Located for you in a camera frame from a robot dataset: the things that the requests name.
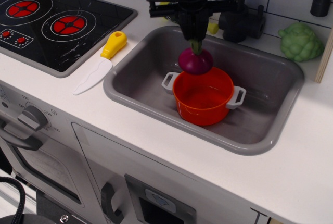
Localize white toy oven door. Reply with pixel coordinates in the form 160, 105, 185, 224
1, 82, 107, 223

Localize orange toy pot grey handles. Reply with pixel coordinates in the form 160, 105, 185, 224
161, 67, 247, 126

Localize black toy faucet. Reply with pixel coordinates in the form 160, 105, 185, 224
219, 0, 331, 42

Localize black cabinet door handle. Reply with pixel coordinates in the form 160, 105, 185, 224
100, 182, 124, 224

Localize grey oven door handle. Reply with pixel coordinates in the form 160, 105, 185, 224
1, 119, 43, 151

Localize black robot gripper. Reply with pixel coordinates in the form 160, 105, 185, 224
147, 0, 237, 41

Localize white toy dishwasher door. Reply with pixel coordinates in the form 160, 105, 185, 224
72, 123, 270, 223

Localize black braided cable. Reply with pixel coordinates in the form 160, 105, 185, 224
0, 176, 27, 224

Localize purple toy beet green leaves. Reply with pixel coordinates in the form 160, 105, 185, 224
178, 39, 213, 75

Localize black toy stovetop red burners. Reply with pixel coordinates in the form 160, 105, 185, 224
1, 0, 137, 78

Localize grey toy sink basin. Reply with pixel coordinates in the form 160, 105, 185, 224
104, 26, 304, 155

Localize white toy knife yellow handle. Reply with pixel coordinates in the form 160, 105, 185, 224
73, 31, 127, 95

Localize green toy artichoke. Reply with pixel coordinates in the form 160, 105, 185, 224
278, 22, 324, 62

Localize yellow green toy bottle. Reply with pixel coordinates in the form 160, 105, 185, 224
159, 2, 219, 34

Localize wooden side panel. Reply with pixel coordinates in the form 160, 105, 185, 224
314, 41, 332, 83

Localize grey oven knob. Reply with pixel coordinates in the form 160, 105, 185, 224
17, 105, 48, 131

